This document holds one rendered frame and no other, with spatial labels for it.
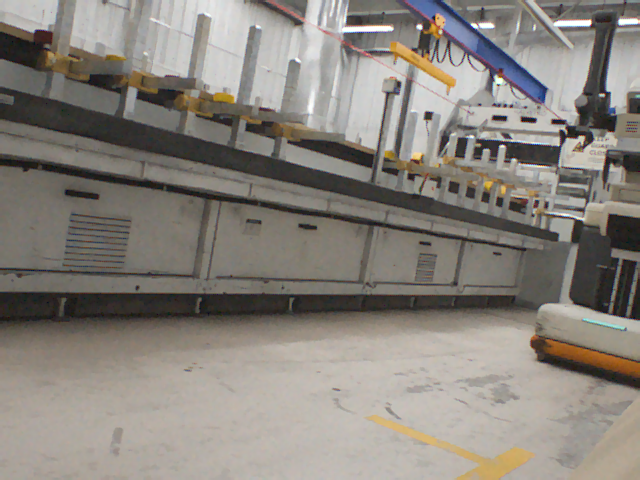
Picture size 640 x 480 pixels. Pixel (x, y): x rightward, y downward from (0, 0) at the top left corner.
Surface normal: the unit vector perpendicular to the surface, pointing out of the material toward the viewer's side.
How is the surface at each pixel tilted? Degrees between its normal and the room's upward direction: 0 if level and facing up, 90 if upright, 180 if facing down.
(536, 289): 90
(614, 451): 0
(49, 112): 90
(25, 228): 90
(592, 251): 90
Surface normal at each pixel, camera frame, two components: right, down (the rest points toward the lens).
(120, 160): 0.78, 0.17
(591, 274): -0.60, -0.07
